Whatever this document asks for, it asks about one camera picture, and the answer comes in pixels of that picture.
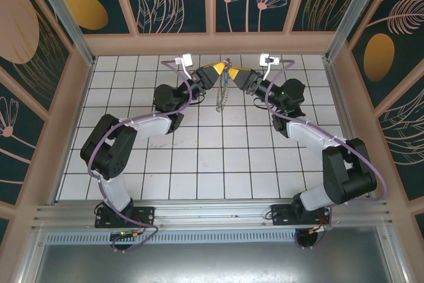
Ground aluminium table edge rail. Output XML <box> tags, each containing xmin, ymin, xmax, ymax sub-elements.
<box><xmin>323</xmin><ymin>57</ymin><xmax>378</xmax><ymax>201</ymax></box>

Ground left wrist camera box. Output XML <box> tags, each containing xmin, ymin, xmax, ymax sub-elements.
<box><xmin>174</xmin><ymin>53</ymin><xmax>194</xmax><ymax>67</ymax></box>

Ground dark panel single flower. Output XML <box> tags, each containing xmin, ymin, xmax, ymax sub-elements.
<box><xmin>0</xmin><ymin>64</ymin><xmax>48</xmax><ymax>205</ymax></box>

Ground grey slotted cable duct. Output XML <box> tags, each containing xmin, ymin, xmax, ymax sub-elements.
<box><xmin>44</xmin><ymin>232</ymin><xmax>390</xmax><ymax>245</ymax></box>

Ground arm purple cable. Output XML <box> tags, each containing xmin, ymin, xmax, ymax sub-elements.
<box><xmin>87</xmin><ymin>60</ymin><xmax>193</xmax><ymax>253</ymax></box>
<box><xmin>266</xmin><ymin>59</ymin><xmax>390</xmax><ymax>250</ymax></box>

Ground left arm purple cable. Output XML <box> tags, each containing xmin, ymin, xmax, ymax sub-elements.
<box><xmin>87</xmin><ymin>60</ymin><xmax>193</xmax><ymax>253</ymax></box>

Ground dark panel gold lines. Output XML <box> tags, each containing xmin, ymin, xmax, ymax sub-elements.
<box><xmin>0</xmin><ymin>0</ymin><xmax>72</xmax><ymax>115</ymax></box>

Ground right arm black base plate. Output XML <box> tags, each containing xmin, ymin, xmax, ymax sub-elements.
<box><xmin>270</xmin><ymin>203</ymin><xmax>332</xmax><ymax>229</ymax></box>

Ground grey metal sheet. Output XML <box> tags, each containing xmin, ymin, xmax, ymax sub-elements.
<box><xmin>32</xmin><ymin>225</ymin><xmax>411</xmax><ymax>283</ymax></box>

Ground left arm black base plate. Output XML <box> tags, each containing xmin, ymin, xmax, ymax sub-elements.
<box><xmin>94</xmin><ymin>205</ymin><xmax>156</xmax><ymax>229</ymax></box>

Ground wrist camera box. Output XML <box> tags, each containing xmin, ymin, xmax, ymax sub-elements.
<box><xmin>174</xmin><ymin>53</ymin><xmax>194</xmax><ymax>67</ymax></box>
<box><xmin>259</xmin><ymin>52</ymin><xmax>282</xmax><ymax>67</ymax></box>

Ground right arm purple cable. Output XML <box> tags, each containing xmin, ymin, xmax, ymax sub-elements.
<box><xmin>266</xmin><ymin>59</ymin><xmax>390</xmax><ymax>250</ymax></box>

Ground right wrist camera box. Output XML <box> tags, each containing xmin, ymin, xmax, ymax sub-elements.
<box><xmin>259</xmin><ymin>52</ymin><xmax>282</xmax><ymax>67</ymax></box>

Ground silver keyring with many rings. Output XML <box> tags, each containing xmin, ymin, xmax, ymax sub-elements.
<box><xmin>214</xmin><ymin>58</ymin><xmax>235</xmax><ymax>114</ymax></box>

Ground dark panel oval and feathers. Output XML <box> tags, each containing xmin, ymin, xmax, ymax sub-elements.
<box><xmin>350</xmin><ymin>0</ymin><xmax>424</xmax><ymax>109</ymax></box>

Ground aluminium frame post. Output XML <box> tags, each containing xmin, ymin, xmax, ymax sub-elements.
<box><xmin>26</xmin><ymin>0</ymin><xmax>97</xmax><ymax>67</ymax></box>
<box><xmin>324</xmin><ymin>0</ymin><xmax>388</xmax><ymax>62</ymax></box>

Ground aluminium mounting rail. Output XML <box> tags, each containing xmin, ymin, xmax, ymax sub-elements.
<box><xmin>31</xmin><ymin>199</ymin><xmax>395</xmax><ymax>231</ymax></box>

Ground dark panel pink leaves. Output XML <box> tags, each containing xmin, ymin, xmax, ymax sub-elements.
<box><xmin>377</xmin><ymin>87</ymin><xmax>424</xmax><ymax>201</ymax></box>

